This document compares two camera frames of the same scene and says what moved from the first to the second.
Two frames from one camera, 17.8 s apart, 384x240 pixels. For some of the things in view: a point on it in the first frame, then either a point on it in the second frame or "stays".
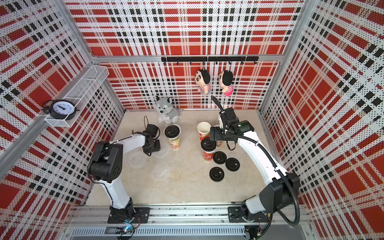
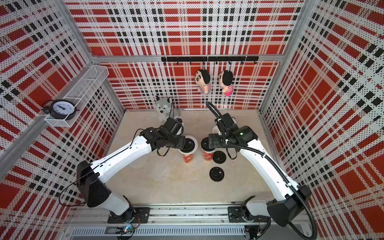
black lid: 207,145 stays
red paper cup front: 208,156 stays
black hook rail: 212,59 stays
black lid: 232,164 → 189,146
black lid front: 216,174 stays
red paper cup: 204,131 → 188,158
